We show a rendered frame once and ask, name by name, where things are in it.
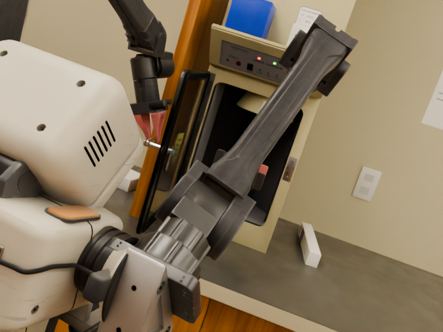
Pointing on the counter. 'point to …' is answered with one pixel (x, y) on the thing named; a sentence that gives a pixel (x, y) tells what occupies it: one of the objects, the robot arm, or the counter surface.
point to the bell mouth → (252, 101)
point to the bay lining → (277, 166)
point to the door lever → (151, 143)
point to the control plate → (240, 54)
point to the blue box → (251, 17)
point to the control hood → (221, 33)
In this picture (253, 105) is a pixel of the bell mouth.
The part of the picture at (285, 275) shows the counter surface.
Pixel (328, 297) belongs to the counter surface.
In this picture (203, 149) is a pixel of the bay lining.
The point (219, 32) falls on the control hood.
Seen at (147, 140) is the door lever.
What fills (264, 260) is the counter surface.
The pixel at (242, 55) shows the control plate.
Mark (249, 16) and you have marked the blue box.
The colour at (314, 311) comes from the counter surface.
